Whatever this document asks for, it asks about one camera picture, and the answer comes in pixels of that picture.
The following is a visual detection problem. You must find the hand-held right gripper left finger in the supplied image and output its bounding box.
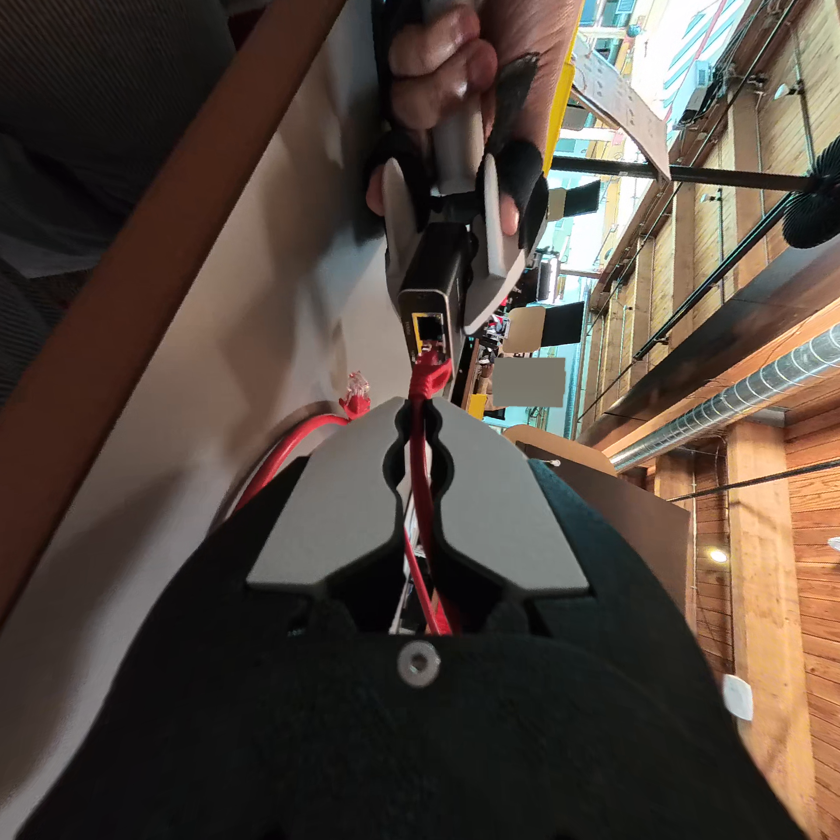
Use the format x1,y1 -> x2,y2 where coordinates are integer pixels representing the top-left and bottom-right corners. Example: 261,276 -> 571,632
246,395 -> 413,598

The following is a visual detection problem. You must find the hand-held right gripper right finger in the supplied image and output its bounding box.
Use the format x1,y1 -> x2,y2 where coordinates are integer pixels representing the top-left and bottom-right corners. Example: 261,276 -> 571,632
423,397 -> 592,598

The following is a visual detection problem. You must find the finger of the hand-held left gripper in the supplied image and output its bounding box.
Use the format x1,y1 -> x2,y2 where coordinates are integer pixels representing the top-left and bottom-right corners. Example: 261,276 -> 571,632
382,157 -> 424,309
461,154 -> 527,336

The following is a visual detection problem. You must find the black ethernet adapter box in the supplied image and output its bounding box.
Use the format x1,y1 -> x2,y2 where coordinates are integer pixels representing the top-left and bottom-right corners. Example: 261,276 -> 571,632
397,223 -> 473,365

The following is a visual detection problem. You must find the red ethernet cable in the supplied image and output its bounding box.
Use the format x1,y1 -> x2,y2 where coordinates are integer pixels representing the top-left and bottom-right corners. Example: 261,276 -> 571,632
233,341 -> 460,639

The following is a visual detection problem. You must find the wooden plank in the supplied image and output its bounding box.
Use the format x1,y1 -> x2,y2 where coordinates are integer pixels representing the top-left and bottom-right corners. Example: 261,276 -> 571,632
570,36 -> 672,183

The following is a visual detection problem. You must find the black pole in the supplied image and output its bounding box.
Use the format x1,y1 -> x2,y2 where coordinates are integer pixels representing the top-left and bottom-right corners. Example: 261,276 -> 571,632
550,154 -> 818,196

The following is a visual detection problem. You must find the dark ribbed fabric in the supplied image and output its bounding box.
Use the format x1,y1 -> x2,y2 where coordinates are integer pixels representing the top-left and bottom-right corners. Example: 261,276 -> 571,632
0,0 -> 263,408

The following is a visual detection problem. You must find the black round fan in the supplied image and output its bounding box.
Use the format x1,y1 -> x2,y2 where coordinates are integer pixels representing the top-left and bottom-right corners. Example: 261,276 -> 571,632
781,138 -> 840,250

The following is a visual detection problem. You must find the spiral silver duct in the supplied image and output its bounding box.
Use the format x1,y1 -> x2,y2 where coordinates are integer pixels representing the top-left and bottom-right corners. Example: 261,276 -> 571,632
610,322 -> 840,473

